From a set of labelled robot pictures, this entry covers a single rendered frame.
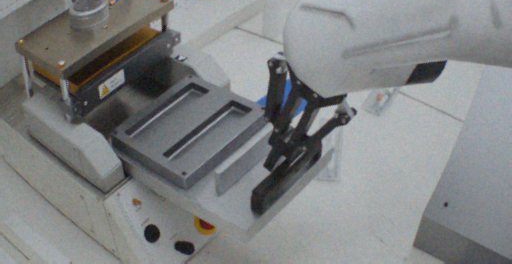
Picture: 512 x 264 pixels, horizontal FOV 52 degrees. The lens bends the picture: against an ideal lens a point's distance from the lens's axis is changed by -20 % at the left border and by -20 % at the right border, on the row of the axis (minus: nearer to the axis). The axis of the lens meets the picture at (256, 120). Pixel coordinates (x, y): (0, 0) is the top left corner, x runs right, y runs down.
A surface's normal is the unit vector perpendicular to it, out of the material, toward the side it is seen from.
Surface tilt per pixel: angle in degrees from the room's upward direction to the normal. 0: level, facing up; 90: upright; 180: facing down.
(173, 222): 65
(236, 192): 0
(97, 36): 0
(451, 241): 90
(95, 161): 40
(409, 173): 0
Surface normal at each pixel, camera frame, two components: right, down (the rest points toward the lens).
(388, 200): 0.00, -0.79
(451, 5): -0.77, 0.07
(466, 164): -0.44, -0.24
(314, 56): -0.69, 0.36
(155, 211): 0.73, 0.00
